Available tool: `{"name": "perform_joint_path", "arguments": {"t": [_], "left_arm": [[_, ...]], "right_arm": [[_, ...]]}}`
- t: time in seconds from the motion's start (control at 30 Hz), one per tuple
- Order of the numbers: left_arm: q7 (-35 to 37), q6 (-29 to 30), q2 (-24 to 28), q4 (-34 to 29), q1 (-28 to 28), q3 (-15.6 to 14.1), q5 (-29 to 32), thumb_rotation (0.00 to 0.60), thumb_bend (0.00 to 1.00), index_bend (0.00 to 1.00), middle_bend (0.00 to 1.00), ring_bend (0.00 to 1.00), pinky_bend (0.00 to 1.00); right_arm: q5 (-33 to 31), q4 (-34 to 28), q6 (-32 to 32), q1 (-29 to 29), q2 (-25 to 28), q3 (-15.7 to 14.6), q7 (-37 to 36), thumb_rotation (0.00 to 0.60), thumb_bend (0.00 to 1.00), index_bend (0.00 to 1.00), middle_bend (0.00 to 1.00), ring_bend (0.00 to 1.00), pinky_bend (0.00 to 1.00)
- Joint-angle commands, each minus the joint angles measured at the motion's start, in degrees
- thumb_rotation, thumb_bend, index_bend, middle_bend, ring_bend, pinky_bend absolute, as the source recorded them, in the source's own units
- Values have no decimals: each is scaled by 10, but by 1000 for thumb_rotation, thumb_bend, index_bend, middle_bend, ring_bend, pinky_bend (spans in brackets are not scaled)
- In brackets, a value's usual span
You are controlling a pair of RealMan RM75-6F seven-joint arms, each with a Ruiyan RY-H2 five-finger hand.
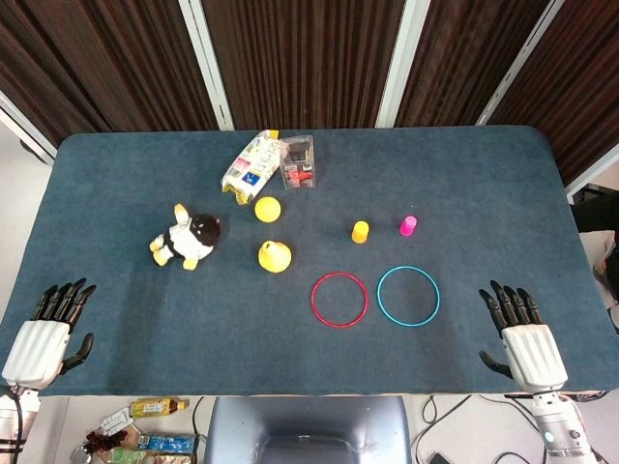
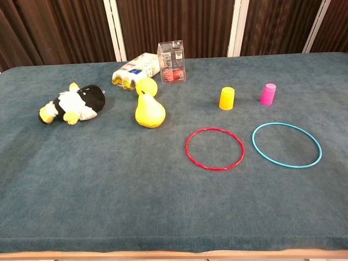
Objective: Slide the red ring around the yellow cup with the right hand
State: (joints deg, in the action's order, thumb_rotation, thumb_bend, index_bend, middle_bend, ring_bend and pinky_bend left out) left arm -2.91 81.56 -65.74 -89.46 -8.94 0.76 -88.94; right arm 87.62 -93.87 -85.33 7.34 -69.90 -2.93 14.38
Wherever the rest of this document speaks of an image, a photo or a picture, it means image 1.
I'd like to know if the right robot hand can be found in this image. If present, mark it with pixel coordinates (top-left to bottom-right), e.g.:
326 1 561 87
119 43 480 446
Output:
478 279 569 393

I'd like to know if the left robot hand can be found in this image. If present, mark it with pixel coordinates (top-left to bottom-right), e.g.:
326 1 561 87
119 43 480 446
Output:
1 277 98 391

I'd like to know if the red plastic ring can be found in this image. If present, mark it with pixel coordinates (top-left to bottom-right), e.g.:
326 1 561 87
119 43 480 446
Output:
310 272 369 330

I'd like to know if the beige cloth bundle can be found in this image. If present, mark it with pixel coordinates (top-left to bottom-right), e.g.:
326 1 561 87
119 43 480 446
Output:
590 231 619 335

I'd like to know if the white plastic item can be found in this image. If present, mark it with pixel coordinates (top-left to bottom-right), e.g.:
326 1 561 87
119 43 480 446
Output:
94 407 134 436

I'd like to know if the dark red item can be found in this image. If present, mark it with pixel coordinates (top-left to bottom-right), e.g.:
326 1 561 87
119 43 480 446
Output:
82 429 128 453

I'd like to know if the green snack packet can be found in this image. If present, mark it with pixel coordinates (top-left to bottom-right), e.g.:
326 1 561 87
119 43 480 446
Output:
109 447 146 464

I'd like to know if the black bag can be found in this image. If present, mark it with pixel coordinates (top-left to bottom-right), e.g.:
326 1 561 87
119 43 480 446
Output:
570 186 619 234

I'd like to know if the blue table cloth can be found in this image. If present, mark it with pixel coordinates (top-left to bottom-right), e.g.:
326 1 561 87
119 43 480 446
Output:
0 125 619 397

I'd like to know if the blue snack packet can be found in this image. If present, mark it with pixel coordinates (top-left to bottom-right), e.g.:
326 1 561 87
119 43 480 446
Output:
137 433 198 454

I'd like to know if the black white plush penguin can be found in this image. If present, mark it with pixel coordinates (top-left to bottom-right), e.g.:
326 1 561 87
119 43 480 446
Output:
148 203 223 272

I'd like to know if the blue grey chair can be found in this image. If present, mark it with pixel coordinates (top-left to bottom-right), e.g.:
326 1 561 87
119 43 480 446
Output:
202 395 412 464

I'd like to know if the yellow toy pear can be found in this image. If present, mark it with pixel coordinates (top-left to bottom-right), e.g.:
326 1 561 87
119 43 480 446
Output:
257 240 293 275

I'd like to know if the brown slatted partition panel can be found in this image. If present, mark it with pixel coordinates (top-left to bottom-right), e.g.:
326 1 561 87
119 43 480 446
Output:
201 0 406 131
0 0 218 146
486 0 619 188
395 0 551 128

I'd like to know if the yellow round toy fruit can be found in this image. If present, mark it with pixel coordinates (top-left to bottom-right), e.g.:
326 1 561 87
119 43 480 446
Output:
253 195 282 224

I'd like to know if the white yellow snack bag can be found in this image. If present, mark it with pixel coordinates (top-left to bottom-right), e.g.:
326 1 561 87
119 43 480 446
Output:
221 129 282 208

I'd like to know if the clear plastic box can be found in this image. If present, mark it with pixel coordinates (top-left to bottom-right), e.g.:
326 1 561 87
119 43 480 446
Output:
279 134 319 191

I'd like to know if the black floor cable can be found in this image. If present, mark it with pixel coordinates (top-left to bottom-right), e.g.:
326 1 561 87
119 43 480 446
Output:
192 396 207 439
414 394 485 464

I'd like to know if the cyan plastic ring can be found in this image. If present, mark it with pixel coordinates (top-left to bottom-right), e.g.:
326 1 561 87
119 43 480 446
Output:
376 266 441 327

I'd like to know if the white partition post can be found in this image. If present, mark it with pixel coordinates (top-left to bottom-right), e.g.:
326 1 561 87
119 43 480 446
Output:
177 0 234 131
564 155 619 197
476 0 566 127
0 91 57 166
375 0 431 130

